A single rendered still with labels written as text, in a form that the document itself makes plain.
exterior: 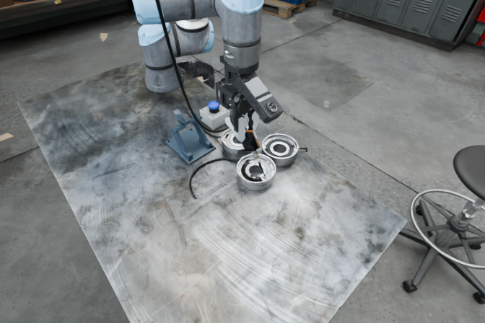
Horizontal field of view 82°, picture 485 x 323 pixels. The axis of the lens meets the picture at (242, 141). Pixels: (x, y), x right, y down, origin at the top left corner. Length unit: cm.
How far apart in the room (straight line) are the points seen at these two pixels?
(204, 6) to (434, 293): 156
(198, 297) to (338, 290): 28
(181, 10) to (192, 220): 46
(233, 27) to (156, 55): 59
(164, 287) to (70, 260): 114
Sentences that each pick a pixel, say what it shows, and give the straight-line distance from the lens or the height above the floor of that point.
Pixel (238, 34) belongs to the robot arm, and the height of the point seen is 120.
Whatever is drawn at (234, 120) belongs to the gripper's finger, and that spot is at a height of 101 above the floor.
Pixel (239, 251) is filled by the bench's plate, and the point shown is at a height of 80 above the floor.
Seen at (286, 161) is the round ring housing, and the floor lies 83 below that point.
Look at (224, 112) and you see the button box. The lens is 93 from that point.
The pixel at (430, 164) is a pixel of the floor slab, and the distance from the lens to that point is 228.
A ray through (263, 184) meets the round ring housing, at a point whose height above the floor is 83.
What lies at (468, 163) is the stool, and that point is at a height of 62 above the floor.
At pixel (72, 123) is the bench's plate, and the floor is 80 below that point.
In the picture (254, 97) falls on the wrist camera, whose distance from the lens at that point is 57.
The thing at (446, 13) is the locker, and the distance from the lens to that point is 385.
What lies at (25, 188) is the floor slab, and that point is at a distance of 222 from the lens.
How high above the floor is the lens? 140
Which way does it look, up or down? 43 degrees down
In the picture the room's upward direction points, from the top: straight up
